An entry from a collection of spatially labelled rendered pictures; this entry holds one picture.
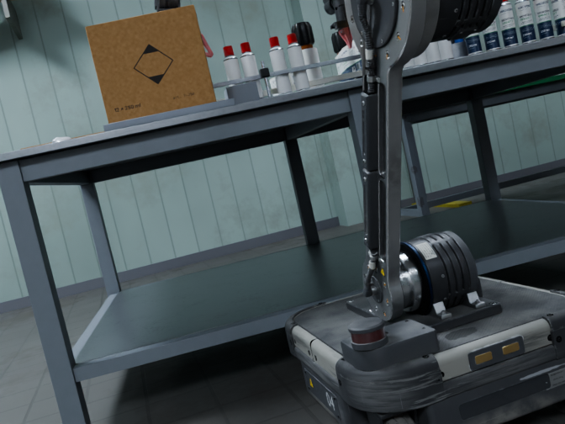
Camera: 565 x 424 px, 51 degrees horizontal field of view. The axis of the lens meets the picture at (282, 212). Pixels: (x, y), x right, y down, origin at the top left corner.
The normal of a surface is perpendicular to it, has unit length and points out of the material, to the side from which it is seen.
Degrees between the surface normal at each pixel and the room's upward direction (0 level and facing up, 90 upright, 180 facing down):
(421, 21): 127
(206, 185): 90
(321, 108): 90
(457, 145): 90
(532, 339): 90
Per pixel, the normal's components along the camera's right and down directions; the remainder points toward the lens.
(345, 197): 0.26, 0.02
